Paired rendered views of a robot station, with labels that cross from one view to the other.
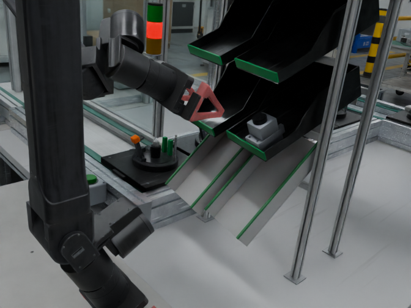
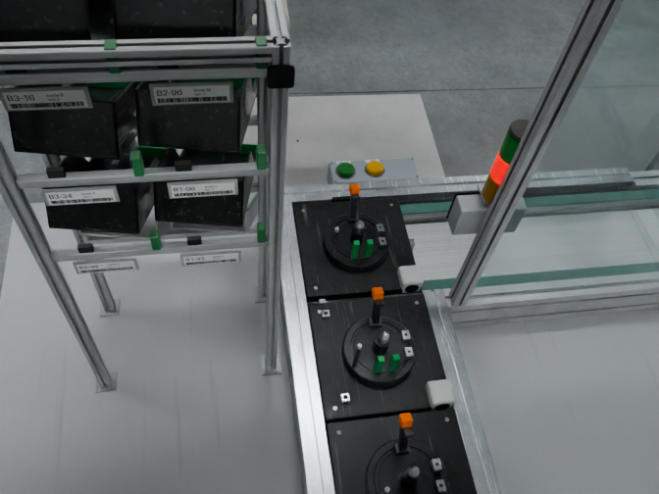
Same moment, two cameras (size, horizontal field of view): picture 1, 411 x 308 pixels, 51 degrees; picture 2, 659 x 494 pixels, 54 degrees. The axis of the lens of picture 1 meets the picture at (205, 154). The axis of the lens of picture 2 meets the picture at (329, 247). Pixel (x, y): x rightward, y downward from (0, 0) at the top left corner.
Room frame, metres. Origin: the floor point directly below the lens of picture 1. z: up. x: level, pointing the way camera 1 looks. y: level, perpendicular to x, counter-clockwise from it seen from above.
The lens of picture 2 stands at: (1.53, -0.58, 2.09)
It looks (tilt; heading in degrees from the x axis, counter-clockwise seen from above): 55 degrees down; 119
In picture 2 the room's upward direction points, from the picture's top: 9 degrees clockwise
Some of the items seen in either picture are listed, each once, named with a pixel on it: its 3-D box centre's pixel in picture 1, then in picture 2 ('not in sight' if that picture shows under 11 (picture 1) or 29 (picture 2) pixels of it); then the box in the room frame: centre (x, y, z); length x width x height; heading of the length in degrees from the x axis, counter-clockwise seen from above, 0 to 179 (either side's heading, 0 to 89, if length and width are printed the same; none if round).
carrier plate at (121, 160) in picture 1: (155, 165); (355, 246); (1.19, 0.15, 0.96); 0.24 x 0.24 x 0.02; 45
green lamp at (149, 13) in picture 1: (155, 13); (519, 144); (1.40, 0.20, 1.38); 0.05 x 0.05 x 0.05
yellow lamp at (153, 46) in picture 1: (153, 45); (499, 185); (1.40, 0.20, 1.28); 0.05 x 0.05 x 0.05
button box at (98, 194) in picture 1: (77, 180); (373, 177); (1.10, 0.36, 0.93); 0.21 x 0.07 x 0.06; 45
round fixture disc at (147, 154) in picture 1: (155, 159); (356, 241); (1.19, 0.15, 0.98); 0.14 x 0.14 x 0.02
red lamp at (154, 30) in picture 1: (154, 29); (509, 166); (1.40, 0.20, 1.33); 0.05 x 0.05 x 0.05
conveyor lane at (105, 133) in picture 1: (111, 145); (483, 258); (1.42, 0.35, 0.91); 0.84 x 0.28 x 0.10; 45
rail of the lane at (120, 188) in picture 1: (68, 157); (453, 197); (1.27, 0.45, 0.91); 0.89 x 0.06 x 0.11; 45
